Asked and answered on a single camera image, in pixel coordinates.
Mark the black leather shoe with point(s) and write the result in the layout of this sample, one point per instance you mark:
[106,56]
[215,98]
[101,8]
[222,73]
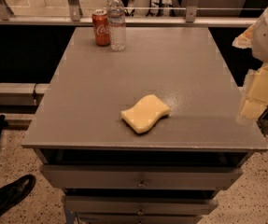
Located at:
[15,192]

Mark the clear plastic water bottle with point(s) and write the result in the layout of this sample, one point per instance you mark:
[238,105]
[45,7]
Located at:
[117,24]

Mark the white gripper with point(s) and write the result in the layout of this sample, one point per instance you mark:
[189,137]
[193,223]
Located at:
[256,38]

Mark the metal railing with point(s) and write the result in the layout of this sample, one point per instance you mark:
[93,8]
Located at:
[211,13]

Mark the grey drawer cabinet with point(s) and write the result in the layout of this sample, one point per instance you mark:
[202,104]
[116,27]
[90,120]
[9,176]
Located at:
[147,135]

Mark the red Coca-Cola can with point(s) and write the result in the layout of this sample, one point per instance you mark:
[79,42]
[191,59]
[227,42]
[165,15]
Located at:
[100,27]

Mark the yellow sponge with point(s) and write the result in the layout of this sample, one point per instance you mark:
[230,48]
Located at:
[145,113]

